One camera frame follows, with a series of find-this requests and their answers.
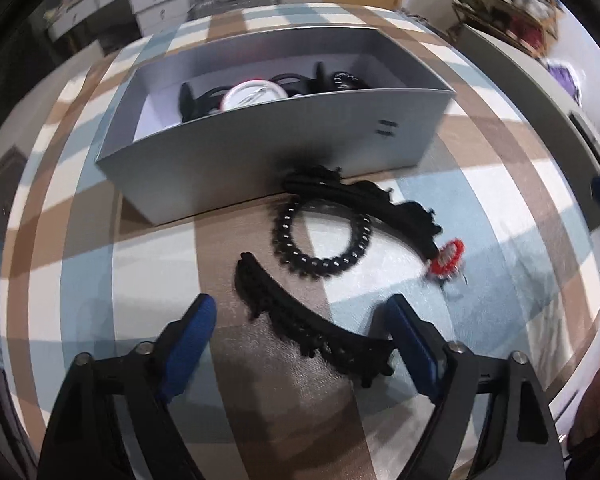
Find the black plain headband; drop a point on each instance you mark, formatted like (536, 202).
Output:
(292, 82)

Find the black bow hair clip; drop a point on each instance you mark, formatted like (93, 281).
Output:
(190, 105)

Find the grey cabinet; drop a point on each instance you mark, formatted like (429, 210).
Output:
(520, 85)

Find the silver cardboard box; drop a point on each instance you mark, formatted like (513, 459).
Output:
(280, 130)

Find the checkered tablecloth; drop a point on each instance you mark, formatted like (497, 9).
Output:
(145, 270)

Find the white round pin badge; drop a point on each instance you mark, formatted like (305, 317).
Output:
(252, 95)

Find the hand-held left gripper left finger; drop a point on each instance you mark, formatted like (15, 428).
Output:
(187, 350)

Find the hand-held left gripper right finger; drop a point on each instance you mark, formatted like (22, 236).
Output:
(410, 350)

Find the black lace headband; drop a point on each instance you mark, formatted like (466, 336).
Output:
(375, 200)
(305, 325)

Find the wooden shoe rack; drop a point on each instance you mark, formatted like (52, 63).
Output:
(510, 5)

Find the purple bag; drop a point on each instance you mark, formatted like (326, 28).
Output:
(562, 80)

